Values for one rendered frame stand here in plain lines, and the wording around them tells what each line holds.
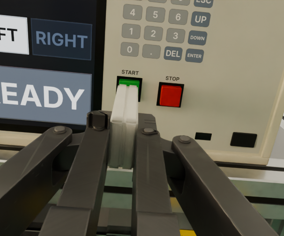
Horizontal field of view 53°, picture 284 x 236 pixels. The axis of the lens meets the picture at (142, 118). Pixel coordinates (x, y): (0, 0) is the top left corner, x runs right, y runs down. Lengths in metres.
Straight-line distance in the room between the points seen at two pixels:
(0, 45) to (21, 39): 0.02
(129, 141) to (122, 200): 0.13
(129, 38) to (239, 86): 0.11
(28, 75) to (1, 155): 0.08
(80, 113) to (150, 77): 0.07
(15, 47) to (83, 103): 0.07
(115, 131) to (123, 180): 0.12
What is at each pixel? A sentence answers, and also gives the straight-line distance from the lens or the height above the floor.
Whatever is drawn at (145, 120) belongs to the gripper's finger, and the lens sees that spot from 0.18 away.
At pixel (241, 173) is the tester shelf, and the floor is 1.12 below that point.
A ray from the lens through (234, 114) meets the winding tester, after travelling 0.28.
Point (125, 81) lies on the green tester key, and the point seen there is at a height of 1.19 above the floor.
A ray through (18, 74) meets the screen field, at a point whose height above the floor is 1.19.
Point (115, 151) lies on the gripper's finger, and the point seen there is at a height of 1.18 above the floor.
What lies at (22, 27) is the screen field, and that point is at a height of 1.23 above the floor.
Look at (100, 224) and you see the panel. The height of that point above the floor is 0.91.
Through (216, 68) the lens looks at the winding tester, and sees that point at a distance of 0.26.
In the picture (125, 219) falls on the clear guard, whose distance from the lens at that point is 0.29.
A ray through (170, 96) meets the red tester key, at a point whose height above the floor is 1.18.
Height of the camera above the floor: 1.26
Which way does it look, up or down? 23 degrees down
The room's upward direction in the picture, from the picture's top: 6 degrees clockwise
